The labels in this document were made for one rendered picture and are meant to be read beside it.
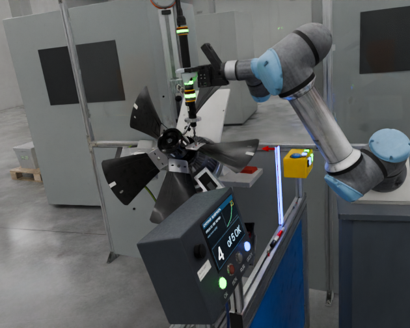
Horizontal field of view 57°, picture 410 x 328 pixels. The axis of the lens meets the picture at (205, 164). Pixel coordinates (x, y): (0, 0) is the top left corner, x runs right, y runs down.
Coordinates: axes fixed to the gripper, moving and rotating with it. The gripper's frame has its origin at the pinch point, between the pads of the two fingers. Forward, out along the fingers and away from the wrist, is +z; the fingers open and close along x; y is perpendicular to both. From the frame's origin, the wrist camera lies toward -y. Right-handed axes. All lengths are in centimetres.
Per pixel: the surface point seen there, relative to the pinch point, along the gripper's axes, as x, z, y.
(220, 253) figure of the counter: -72, -45, 34
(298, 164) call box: 21, -41, 46
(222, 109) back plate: 35.9, -0.6, 22.9
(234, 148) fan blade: 0.1, -20.2, 32.6
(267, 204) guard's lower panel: 70, -10, 89
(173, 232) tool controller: -81, -40, 25
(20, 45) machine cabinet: 141, 258, -27
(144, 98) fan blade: 10.0, 26.5, 12.3
